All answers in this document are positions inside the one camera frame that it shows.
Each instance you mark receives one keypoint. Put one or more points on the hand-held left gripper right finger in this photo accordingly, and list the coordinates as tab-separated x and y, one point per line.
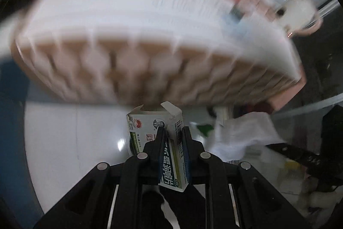
186	156

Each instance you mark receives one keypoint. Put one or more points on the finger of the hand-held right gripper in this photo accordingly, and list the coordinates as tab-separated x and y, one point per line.
294	153

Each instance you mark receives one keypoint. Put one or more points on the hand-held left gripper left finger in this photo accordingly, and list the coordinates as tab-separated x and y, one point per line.
161	164

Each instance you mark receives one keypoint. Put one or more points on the white green medicine box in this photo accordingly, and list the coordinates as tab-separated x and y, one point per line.
171	164

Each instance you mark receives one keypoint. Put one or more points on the beige woven basket white liner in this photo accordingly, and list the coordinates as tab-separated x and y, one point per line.
150	38

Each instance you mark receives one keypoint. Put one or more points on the green wrapper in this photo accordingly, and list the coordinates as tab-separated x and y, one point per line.
206	129

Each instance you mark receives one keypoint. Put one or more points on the white crumpled paper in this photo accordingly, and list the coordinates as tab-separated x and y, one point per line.
319	200

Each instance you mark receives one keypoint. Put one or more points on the white plastic bag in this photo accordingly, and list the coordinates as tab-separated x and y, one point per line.
241	135

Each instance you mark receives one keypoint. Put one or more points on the pink box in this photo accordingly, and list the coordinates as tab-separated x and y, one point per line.
288	96

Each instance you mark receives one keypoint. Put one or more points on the blue object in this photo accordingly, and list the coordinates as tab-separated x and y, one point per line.
13	124

